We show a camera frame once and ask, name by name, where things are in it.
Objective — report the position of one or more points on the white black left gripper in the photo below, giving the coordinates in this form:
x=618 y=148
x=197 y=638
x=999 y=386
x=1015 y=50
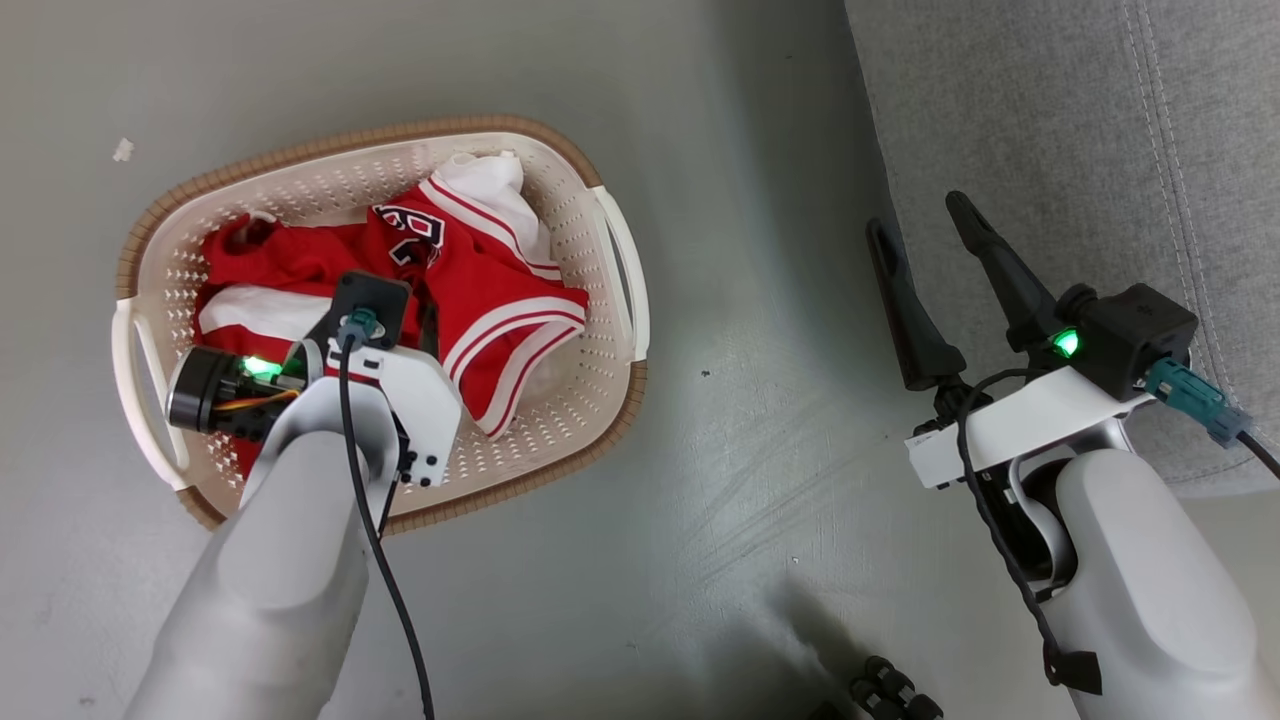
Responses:
x=420 y=400

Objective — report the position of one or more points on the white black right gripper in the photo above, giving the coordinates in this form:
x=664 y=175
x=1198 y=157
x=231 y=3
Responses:
x=1030 y=420

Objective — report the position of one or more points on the red white-striped basketball jersey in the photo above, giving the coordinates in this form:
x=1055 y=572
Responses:
x=480 y=290

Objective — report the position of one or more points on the white cloth garment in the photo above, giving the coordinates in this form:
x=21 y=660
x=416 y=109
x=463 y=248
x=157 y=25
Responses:
x=490 y=190

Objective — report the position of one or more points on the plain red garment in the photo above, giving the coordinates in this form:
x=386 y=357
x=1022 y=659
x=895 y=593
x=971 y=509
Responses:
x=290 y=255

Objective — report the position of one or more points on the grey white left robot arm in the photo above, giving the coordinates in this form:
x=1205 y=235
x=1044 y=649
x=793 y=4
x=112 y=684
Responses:
x=270 y=580

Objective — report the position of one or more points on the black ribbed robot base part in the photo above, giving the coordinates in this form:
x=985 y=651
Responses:
x=890 y=692

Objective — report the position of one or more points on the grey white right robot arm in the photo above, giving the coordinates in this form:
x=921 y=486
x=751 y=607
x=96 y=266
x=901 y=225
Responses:
x=1150 y=600

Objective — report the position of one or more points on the white brown-rimmed laundry basket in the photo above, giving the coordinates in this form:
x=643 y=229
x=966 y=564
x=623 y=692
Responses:
x=570 y=430

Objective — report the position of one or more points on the grey fabric sofa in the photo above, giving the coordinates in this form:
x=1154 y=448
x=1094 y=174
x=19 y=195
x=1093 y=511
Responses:
x=1050 y=120

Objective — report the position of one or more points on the small white floor scrap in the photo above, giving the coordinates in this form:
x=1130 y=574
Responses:
x=122 y=150

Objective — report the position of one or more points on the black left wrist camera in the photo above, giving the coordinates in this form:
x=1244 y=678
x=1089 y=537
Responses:
x=375 y=292

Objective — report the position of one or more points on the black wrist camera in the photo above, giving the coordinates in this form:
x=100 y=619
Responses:
x=375 y=292
x=1140 y=330

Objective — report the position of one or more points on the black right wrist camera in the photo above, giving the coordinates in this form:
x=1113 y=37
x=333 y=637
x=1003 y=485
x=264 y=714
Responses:
x=1140 y=330

